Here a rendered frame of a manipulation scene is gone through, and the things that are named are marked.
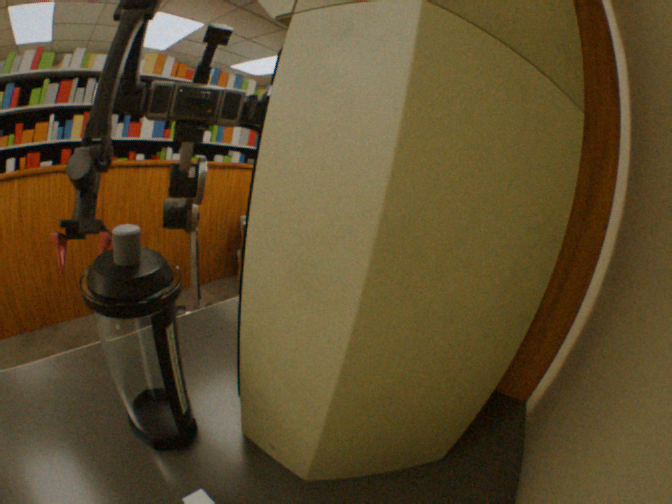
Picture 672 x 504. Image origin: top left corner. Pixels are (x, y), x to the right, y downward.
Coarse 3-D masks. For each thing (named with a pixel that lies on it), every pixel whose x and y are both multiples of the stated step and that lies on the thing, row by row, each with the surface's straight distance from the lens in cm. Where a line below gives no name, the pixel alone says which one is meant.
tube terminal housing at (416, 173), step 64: (320, 0) 25; (384, 0) 21; (448, 0) 22; (512, 0) 28; (320, 64) 21; (384, 64) 18; (448, 64) 19; (512, 64) 23; (576, 64) 34; (320, 128) 19; (384, 128) 17; (448, 128) 18; (512, 128) 22; (576, 128) 30; (256, 192) 23; (320, 192) 18; (384, 192) 16; (448, 192) 18; (512, 192) 22; (256, 256) 23; (320, 256) 19; (384, 256) 17; (448, 256) 20; (512, 256) 24; (256, 320) 25; (320, 320) 20; (384, 320) 20; (448, 320) 22; (512, 320) 28; (256, 384) 30; (320, 384) 23; (384, 384) 24; (448, 384) 28; (320, 448) 30; (384, 448) 34; (448, 448) 43
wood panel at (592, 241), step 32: (576, 0) 76; (608, 32) 73; (608, 64) 67; (608, 96) 63; (608, 128) 60; (608, 160) 58; (576, 192) 54; (608, 192) 57; (576, 224) 54; (576, 256) 55; (576, 288) 56; (544, 320) 57; (544, 352) 60; (512, 384) 63
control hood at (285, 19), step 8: (264, 0) 31; (272, 0) 30; (280, 0) 29; (288, 0) 28; (296, 0) 27; (264, 8) 31; (272, 8) 29; (280, 8) 28; (288, 8) 27; (272, 16) 29; (280, 16) 28; (288, 16) 27; (288, 24) 28
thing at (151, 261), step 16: (128, 224) 28; (128, 240) 26; (112, 256) 29; (128, 256) 26; (144, 256) 28; (160, 256) 28; (96, 272) 26; (112, 272) 25; (128, 272) 25; (144, 272) 25; (160, 272) 26; (96, 288) 26; (112, 288) 25; (128, 288) 24; (144, 288) 24; (160, 288) 25
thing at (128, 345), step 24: (168, 288) 25; (96, 312) 25; (120, 336) 27; (144, 336) 26; (120, 360) 29; (144, 360) 28; (120, 384) 32; (144, 384) 30; (144, 408) 33; (168, 408) 34; (144, 432) 38; (168, 432) 37
